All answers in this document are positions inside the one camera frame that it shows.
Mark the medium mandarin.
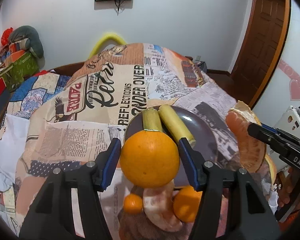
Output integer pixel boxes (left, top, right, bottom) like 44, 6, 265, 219
173, 185, 203, 223

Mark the right hand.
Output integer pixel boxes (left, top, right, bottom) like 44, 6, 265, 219
277, 167, 300, 210

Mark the brown wooden door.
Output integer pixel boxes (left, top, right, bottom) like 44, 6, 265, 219
231, 0, 290, 108

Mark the large orange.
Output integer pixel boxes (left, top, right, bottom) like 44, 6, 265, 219
120, 130, 180, 189

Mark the green patterned box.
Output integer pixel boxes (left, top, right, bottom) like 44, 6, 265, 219
0, 52, 39, 92

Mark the white device with stickers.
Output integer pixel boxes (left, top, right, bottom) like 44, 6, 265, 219
267, 106, 300, 172

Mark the pink peeled pomelo segment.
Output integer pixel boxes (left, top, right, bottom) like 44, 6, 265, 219
142, 180, 183, 232

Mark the small mandarin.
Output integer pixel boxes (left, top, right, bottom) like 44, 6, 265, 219
123, 193, 143, 215

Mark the grey plush toy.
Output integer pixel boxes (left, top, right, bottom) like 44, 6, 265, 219
8, 25, 44, 59

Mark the dark round plate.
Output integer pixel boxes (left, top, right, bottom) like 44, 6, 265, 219
123, 105, 219, 188

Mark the yellow pillow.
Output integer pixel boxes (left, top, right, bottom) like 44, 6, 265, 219
88, 32, 127, 59

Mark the newspaper print blanket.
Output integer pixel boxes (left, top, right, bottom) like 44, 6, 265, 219
8, 42, 273, 240

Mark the blue patchwork quilt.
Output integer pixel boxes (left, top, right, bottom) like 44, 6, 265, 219
6, 72, 70, 119

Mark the pomelo segment with yellow peel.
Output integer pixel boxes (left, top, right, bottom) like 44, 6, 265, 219
225, 100, 277, 184

